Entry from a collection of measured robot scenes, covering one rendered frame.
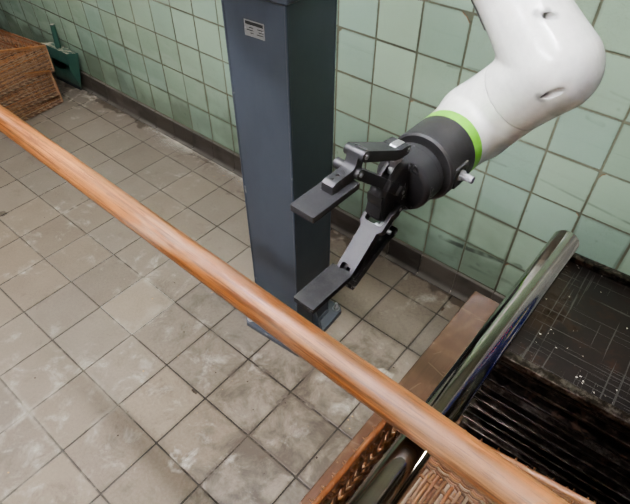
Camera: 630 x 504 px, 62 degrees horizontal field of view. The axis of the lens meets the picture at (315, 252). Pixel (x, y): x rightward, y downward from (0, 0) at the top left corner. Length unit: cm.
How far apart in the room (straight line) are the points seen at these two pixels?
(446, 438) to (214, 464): 136
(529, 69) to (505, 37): 5
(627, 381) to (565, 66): 48
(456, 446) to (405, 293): 170
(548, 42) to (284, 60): 69
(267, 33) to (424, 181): 69
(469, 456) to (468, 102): 45
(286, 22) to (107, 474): 135
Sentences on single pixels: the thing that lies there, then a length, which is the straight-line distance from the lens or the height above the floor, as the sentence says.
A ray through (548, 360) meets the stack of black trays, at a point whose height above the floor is 90.
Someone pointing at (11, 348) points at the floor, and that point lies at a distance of 220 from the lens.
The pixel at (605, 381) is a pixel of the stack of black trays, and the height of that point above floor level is 90.
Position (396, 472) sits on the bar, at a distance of 44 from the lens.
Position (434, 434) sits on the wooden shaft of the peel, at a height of 121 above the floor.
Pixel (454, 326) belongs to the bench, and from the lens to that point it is 129.
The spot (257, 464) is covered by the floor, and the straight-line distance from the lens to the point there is 172.
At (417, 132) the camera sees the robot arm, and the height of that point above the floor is 123.
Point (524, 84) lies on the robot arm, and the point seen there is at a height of 129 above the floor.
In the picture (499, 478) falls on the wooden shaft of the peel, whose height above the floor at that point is 121.
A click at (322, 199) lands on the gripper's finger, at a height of 126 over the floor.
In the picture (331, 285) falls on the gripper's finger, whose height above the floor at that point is 112.
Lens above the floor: 158
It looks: 45 degrees down
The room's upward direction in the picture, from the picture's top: straight up
